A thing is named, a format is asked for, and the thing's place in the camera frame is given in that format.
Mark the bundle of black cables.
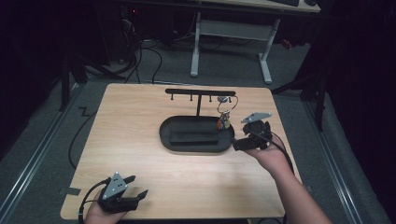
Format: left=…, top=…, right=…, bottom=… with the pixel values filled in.
left=120, top=6, right=163, bottom=86

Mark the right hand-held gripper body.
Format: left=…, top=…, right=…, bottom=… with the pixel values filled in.
left=240, top=111, right=274, bottom=151

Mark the hand-held gripper cable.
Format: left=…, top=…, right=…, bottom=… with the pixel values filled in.
left=78, top=177, right=112, bottom=224
left=248, top=130, right=295, bottom=175

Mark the left hand-held gripper cable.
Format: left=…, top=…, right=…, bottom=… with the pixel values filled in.
left=78, top=177, right=112, bottom=224

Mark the black metal stand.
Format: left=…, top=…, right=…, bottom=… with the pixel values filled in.
left=58, top=46, right=126, bottom=113
left=270, top=60, right=329, bottom=133

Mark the right hand-held gripper cable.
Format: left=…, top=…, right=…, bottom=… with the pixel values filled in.
left=248, top=130, right=295, bottom=175

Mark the person's right hand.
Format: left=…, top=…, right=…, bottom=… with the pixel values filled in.
left=244, top=140, right=294, bottom=180

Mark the key bunch with ring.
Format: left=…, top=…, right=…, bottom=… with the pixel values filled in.
left=216, top=94, right=239, bottom=132

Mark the white-legged desk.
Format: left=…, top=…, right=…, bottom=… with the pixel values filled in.
left=190, top=0, right=321, bottom=85

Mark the person's left hand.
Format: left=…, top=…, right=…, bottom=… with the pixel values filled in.
left=83, top=189, right=129, bottom=224

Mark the black floor cable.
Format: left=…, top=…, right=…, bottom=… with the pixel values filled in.
left=67, top=106, right=98, bottom=171

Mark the grey tape patch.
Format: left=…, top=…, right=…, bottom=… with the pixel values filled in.
left=57, top=186, right=82, bottom=197

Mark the metal floor rail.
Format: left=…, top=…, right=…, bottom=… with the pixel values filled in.
left=0, top=83, right=82, bottom=219
left=302, top=98, right=364, bottom=224

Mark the black key rack with tray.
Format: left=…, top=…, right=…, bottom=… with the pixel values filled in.
left=159, top=88, right=236, bottom=154

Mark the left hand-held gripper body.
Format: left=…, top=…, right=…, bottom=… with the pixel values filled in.
left=97, top=171, right=140, bottom=215

